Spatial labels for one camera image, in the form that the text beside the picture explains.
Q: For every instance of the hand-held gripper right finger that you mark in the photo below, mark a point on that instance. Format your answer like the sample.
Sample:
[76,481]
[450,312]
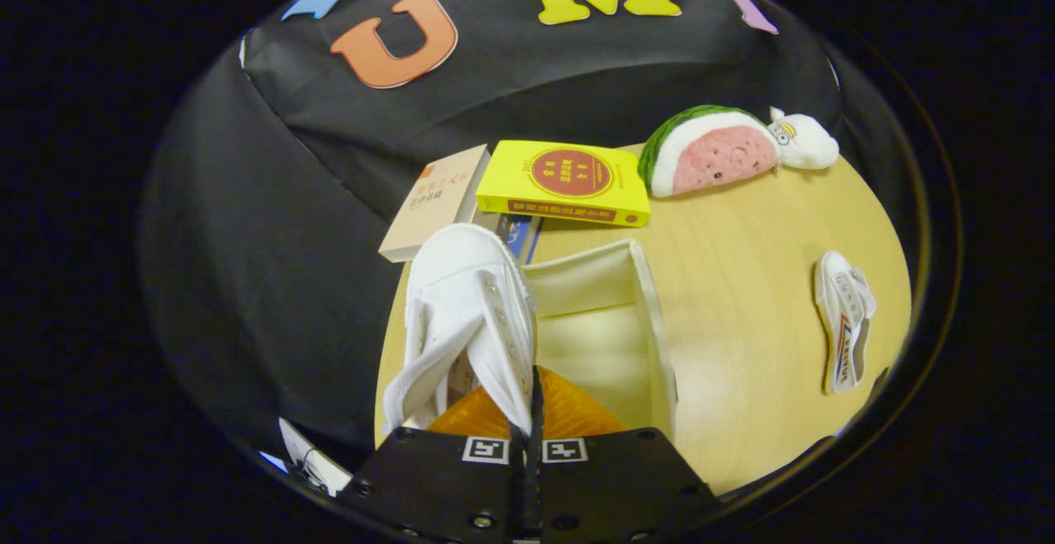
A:
[618,478]

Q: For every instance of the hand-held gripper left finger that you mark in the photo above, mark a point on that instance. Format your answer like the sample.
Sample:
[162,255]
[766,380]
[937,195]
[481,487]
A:
[429,478]

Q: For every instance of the beige translucent storage box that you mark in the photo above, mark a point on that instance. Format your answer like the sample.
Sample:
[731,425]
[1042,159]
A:
[602,338]

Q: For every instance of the white canvas shoe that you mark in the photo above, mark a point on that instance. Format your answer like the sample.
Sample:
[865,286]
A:
[461,280]
[841,313]

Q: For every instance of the white flat side table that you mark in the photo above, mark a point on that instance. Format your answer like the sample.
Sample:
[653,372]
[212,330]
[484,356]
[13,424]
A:
[317,461]

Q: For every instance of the blue book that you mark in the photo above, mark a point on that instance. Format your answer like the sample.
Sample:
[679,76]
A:
[521,235]

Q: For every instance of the beige book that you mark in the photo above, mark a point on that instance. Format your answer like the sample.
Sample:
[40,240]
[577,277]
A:
[433,202]

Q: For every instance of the black backdrop cloth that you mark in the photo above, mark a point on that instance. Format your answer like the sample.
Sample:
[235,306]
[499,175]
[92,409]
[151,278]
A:
[247,239]

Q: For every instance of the yellow book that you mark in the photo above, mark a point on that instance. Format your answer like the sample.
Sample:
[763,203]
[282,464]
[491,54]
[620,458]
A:
[569,177]

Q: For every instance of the watermelon slice plush toy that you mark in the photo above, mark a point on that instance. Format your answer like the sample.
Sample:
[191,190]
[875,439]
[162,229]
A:
[717,152]

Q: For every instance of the white plush toy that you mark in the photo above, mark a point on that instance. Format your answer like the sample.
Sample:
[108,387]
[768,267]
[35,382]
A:
[812,144]

